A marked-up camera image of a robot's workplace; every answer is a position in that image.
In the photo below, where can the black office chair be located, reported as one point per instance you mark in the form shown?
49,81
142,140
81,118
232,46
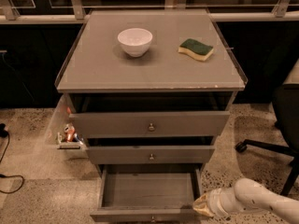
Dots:
285,102

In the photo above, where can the metal window railing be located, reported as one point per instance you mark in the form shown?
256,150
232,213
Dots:
78,11

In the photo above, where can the grey drawer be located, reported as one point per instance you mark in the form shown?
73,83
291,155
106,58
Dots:
149,150
150,124
151,193

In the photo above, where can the grey three-drawer cabinet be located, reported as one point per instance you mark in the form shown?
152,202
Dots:
101,78

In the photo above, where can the white ceramic bowl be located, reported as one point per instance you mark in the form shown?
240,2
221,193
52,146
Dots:
135,41

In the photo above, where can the grey bottom drawer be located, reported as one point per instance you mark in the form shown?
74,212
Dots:
151,193

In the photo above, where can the grey top drawer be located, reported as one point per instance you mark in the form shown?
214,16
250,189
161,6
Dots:
150,124

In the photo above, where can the green and yellow sponge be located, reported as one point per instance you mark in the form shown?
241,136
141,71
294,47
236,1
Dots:
195,49

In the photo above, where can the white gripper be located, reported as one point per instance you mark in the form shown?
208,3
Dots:
215,202

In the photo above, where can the grey middle drawer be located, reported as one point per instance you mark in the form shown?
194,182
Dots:
149,150

